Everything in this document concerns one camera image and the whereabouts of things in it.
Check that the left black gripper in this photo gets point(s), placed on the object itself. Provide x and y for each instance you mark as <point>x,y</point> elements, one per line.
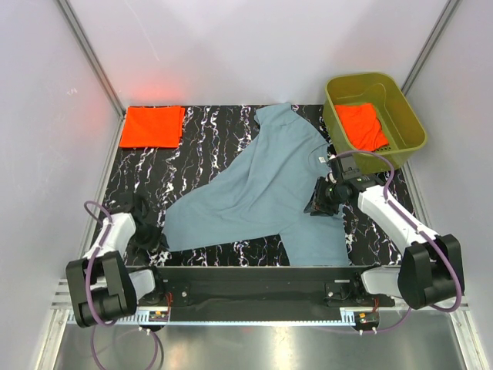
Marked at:
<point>158,237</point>

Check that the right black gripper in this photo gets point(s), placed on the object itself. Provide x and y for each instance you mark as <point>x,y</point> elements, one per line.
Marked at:
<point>317,203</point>

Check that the grey-blue t-shirt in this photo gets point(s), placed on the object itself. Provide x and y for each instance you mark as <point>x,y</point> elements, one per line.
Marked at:
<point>264,192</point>

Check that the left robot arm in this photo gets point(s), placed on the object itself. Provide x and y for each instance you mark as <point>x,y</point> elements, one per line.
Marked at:
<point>104,266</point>

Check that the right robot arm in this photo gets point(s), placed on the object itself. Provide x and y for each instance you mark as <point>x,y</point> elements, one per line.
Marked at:
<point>430,273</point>

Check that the left orange connector box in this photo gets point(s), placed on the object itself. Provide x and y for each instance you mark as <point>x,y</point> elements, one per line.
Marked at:
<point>159,316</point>

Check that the orange connector box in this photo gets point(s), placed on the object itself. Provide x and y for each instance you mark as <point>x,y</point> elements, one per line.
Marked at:
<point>159,316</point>
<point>367,317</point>

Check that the orange t-shirt in bin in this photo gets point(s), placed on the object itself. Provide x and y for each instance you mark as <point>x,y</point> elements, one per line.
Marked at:
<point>362,127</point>

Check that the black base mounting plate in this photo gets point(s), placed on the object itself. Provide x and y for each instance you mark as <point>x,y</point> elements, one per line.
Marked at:
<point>267,295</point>

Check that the olive green plastic bin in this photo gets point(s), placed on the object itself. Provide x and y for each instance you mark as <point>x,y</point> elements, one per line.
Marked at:
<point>401,126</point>

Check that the folded orange t-shirt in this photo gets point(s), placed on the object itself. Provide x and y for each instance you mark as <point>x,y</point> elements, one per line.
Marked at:
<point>152,127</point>

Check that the right orange connector box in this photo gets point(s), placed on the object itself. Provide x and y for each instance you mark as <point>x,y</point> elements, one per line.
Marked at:
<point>367,317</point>

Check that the black marbled table mat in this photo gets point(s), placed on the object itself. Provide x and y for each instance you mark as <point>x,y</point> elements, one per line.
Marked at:
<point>213,137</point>

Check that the left aluminium corner post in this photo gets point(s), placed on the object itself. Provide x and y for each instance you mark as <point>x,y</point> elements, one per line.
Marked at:
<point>75,26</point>

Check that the aluminium corner post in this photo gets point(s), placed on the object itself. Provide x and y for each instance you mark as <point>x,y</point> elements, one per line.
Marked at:
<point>437,31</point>
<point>75,26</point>

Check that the aluminium frame rail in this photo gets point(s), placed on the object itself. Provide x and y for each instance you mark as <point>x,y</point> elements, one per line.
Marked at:
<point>141,317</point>

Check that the right aluminium corner post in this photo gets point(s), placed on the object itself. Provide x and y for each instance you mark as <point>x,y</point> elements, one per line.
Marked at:
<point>437,31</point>

